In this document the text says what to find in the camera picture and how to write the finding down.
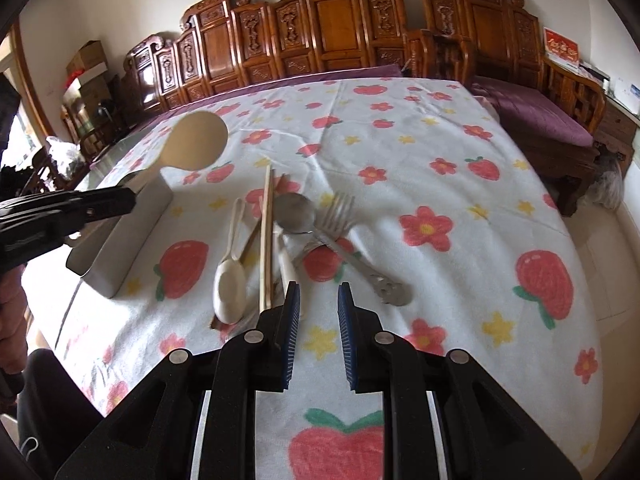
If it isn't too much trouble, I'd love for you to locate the strawberry flower printed tablecloth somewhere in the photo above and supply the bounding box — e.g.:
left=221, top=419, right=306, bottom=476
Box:
left=22, top=77, right=598, bottom=480

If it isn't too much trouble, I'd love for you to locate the carved wooden armchair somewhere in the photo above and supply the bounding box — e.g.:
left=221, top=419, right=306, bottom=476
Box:
left=422, top=0, right=608, bottom=217

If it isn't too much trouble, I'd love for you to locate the wooden rice paddle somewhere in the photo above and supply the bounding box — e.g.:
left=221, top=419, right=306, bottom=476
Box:
left=131, top=110, right=229, bottom=196

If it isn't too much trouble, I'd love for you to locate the wooden side cabinet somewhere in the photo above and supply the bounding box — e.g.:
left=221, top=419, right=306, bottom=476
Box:
left=594, top=102, right=640, bottom=173

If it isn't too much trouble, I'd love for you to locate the person's black trouser leg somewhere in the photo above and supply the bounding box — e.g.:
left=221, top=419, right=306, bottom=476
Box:
left=14, top=349, right=107, bottom=480

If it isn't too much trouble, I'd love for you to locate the carved wooden bench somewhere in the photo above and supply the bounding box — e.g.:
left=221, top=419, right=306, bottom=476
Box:
left=122, top=0, right=426, bottom=116

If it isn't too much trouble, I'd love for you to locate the white plastic bag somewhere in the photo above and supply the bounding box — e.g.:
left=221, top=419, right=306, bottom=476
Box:
left=44, top=135, right=87, bottom=182

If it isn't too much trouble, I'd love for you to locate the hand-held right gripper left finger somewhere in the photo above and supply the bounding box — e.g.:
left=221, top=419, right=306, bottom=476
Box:
left=54, top=281, right=302, bottom=480

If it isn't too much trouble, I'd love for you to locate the grey plastic bag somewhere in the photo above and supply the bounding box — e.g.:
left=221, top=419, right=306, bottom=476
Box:
left=589, top=157, right=624, bottom=212

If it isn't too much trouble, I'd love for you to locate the metal fork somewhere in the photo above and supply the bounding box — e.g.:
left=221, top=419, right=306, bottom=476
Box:
left=291, top=191, right=357, bottom=267

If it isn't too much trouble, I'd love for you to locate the light wooden chopstick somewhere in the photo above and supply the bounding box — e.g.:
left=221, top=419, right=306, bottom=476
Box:
left=259, top=170, right=271, bottom=312
left=265, top=162, right=275, bottom=311

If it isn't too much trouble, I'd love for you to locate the white handled utensil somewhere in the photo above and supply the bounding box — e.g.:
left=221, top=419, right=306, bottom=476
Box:
left=273, top=227, right=297, bottom=293

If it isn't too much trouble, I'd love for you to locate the stack of cardboard boxes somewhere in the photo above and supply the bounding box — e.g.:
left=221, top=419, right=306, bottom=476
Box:
left=62, top=40, right=112, bottom=108

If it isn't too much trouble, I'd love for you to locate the person's left forearm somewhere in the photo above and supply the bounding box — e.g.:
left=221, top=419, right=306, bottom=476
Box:
left=0, top=260, right=29, bottom=377

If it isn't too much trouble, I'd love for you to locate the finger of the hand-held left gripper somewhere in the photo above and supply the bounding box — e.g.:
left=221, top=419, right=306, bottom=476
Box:
left=75, top=186, right=138, bottom=222

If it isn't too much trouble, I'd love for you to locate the white ceramic spoon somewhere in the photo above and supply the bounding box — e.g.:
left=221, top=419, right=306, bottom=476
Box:
left=213, top=198, right=247, bottom=325

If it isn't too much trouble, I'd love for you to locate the purple seat cushion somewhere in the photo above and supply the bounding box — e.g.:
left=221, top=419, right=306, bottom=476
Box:
left=470, top=75, right=596, bottom=148

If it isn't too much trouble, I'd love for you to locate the white utensil box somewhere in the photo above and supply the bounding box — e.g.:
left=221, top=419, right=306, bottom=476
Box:
left=66, top=170, right=173, bottom=299

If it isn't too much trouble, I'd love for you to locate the small wooden chair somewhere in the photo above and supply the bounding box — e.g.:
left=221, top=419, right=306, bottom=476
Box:
left=60, top=100, right=126, bottom=162

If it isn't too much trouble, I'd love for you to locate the red calendar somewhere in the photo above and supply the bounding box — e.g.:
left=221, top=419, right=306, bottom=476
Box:
left=543, top=27, right=581, bottom=64

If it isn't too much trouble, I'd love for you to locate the purple bench cushion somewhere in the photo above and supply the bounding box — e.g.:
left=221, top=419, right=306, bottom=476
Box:
left=210, top=64, right=403, bottom=97

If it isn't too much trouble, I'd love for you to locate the metal spoon with cutout handle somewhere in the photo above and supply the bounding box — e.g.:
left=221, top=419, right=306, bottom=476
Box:
left=275, top=192, right=413, bottom=307

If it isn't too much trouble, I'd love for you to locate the stack of white papers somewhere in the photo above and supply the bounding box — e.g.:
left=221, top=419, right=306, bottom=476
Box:
left=579, top=62, right=640, bottom=117

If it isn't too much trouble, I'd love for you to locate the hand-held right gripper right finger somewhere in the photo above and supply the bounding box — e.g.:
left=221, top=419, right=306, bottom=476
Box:
left=337, top=282, right=583, bottom=480

